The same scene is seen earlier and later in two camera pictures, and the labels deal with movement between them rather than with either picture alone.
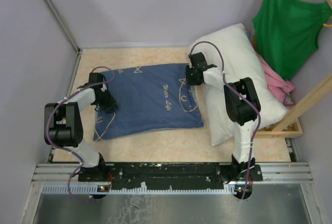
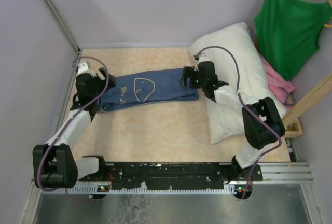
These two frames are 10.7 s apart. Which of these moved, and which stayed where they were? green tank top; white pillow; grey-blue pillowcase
Moved: grey-blue pillowcase
Stayed: white pillow; green tank top
